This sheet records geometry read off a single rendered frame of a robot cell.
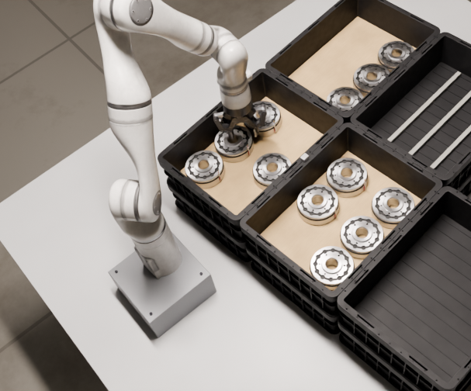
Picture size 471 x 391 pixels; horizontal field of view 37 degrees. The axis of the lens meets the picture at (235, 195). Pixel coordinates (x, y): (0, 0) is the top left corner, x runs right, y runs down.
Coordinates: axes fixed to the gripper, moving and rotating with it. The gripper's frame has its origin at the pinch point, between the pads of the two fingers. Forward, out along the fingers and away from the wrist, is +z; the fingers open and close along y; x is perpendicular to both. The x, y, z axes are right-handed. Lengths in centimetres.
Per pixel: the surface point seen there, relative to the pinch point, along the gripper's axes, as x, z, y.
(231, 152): -4.4, 2.0, -3.8
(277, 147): -2.2, 5.3, 8.3
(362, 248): -37.3, 2.2, 25.6
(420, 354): -63, 5, 34
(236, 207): -19.8, 5.1, -3.9
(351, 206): -23.7, 5.1, 24.9
